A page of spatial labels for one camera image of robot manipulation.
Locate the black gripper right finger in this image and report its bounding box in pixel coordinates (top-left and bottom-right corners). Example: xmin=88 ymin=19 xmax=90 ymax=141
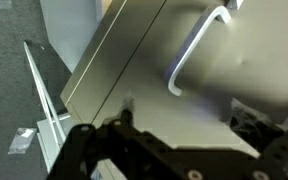
xmin=229 ymin=98 xmax=288 ymax=180

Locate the white metal frame rail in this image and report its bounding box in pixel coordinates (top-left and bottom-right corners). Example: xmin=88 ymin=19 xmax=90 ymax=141
xmin=23 ymin=41 xmax=66 ymax=172

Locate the white base cabinet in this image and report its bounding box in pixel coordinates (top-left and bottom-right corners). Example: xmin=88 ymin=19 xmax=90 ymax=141
xmin=39 ymin=0 xmax=113 ymax=72

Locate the beige bottom cabinet drawer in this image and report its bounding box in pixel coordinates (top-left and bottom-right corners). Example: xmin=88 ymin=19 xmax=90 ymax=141
xmin=92 ymin=0 xmax=288 ymax=156

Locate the beige metal filing cabinet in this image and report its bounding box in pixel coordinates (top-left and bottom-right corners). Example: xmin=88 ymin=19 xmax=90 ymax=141
xmin=61 ymin=0 xmax=166 ymax=124

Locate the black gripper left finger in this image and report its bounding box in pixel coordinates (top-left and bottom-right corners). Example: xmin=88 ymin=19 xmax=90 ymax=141
xmin=46 ymin=98 xmax=256 ymax=180

